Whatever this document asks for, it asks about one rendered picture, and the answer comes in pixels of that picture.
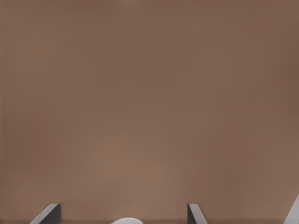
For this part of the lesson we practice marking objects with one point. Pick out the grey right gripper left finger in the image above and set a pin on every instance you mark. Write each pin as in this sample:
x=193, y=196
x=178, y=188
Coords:
x=51, y=214

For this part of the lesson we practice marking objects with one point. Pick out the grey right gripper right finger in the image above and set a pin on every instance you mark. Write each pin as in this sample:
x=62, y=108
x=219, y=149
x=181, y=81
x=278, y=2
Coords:
x=195, y=215

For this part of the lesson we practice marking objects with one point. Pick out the white cup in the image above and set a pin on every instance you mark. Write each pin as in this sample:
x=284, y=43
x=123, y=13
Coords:
x=127, y=221

